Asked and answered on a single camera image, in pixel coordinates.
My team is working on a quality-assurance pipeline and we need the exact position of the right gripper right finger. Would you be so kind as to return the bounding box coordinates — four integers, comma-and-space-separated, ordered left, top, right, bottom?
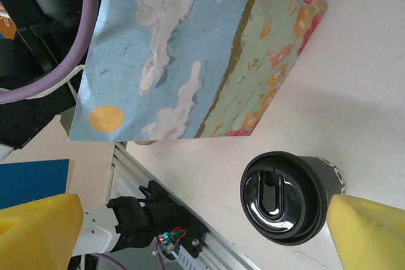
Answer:
327, 193, 405, 270

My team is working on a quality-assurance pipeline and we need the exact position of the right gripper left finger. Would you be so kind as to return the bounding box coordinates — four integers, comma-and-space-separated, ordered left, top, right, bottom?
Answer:
0, 193, 85, 270

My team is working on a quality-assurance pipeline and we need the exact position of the black paper coffee cup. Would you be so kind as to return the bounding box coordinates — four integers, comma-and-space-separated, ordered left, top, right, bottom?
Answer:
297, 154, 349, 207

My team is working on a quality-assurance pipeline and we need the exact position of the black plastic cup lid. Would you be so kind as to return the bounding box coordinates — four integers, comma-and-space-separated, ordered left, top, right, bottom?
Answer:
239, 151, 327, 246

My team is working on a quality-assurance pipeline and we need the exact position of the printed paper gift bag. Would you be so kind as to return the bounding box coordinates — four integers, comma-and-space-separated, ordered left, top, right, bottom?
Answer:
65, 0, 328, 143

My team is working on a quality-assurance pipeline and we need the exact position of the small circuit board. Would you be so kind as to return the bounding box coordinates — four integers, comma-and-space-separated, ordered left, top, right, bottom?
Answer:
156, 225, 187, 255

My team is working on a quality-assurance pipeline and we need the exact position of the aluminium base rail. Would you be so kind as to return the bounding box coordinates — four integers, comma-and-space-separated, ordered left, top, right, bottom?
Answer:
110, 142, 257, 270

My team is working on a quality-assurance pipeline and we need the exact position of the white slotted cable duct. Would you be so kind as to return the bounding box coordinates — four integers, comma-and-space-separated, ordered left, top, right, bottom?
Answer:
170, 246, 206, 270

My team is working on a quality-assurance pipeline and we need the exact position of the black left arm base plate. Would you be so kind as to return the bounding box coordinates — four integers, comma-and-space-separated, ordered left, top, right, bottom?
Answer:
139, 180, 208, 258

